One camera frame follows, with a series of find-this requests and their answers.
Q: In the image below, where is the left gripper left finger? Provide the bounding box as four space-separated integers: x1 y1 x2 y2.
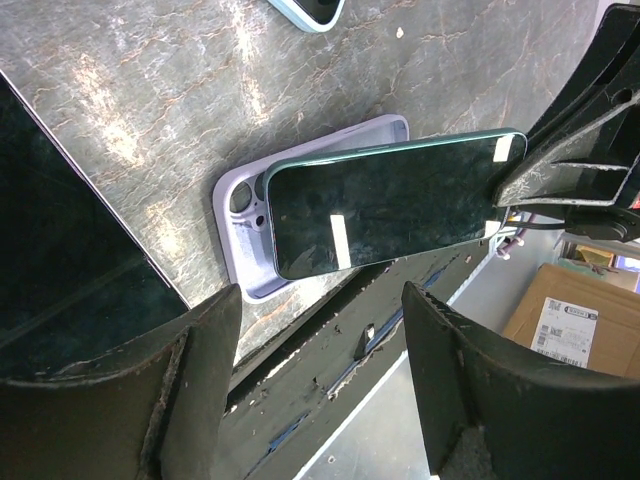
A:
1 285 242 479

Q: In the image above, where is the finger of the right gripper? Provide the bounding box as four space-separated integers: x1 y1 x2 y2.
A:
494 84 639 207
528 3 639 145

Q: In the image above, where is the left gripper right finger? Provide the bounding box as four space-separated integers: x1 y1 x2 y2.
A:
402 282 639 479

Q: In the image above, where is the white phone black screen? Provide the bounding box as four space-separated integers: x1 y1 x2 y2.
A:
1 80 187 381

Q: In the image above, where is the purple phone case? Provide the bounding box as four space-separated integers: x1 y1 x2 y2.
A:
212 114 410 304

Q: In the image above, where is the dark green phone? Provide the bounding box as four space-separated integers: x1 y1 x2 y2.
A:
263 128 528 281

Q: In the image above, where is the light blue phone case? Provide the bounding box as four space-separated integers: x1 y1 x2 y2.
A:
268 0 345 33

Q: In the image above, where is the cardboard box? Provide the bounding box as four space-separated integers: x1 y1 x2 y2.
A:
502 264 639 380

